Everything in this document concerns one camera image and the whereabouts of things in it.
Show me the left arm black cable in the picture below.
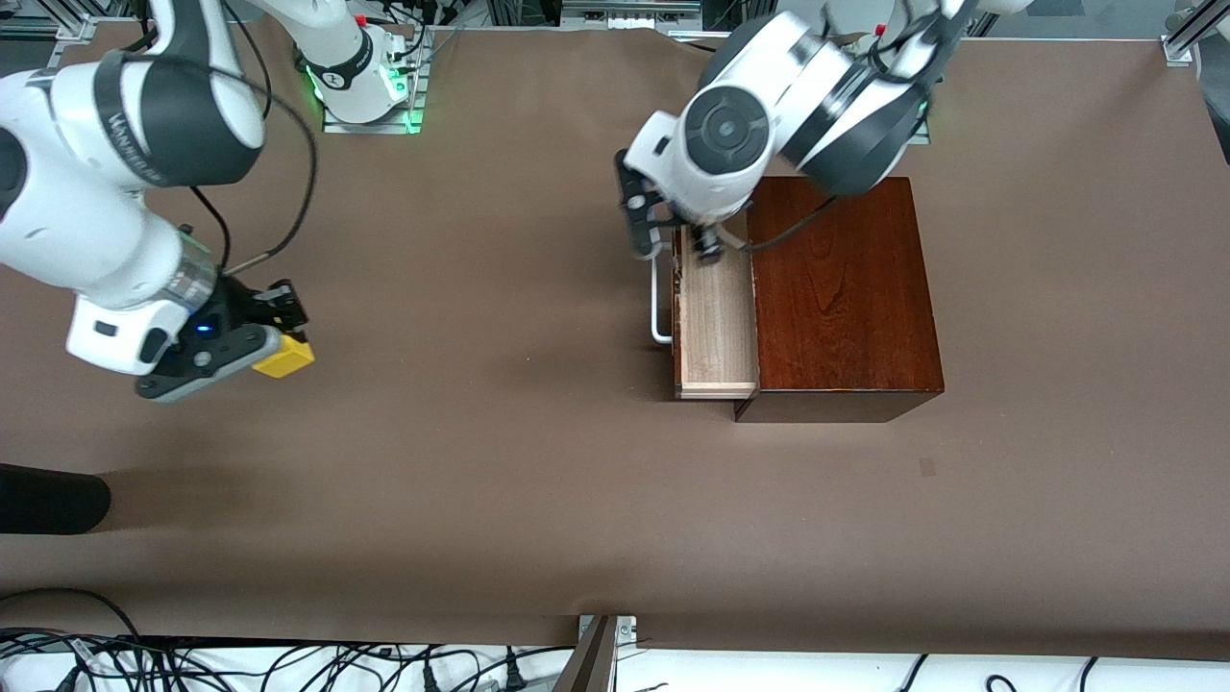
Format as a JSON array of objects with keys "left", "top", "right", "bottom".
[{"left": 742, "top": 195, "right": 839, "bottom": 255}]

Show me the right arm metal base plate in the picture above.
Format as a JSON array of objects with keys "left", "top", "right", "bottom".
[{"left": 322, "top": 88, "right": 427, "bottom": 136}]

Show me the dark brown wooden cabinet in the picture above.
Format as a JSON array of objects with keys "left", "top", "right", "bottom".
[{"left": 735, "top": 176, "right": 946, "bottom": 424}]

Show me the yellow cube block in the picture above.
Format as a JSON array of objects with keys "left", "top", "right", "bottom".
[{"left": 252, "top": 332, "right": 316, "bottom": 380}]

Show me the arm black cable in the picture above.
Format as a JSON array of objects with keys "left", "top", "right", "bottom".
[
  {"left": 742, "top": 195, "right": 839, "bottom": 255},
  {"left": 125, "top": 0, "right": 320, "bottom": 276}
]

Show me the metal corner bracket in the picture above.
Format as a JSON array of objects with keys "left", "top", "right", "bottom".
[{"left": 577, "top": 615, "right": 638, "bottom": 643}]

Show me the dark metal bar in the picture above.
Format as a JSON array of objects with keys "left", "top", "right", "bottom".
[{"left": 553, "top": 617, "right": 620, "bottom": 692}]

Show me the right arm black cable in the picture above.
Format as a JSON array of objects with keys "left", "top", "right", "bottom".
[{"left": 125, "top": 0, "right": 320, "bottom": 276}]

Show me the aluminium table frame rail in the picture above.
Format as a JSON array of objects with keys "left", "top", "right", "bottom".
[{"left": 0, "top": 13, "right": 145, "bottom": 70}]

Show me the long looping black cable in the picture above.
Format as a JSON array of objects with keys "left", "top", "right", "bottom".
[{"left": 0, "top": 587, "right": 147, "bottom": 645}]

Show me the metal rail with sockets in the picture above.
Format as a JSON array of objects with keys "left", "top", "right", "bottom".
[{"left": 559, "top": 0, "right": 704, "bottom": 30}]

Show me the light wood drawer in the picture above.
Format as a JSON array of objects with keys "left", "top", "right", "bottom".
[{"left": 652, "top": 223, "right": 761, "bottom": 401}]

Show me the black rounded cylinder object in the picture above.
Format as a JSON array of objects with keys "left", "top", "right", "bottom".
[{"left": 0, "top": 463, "right": 112, "bottom": 535}]

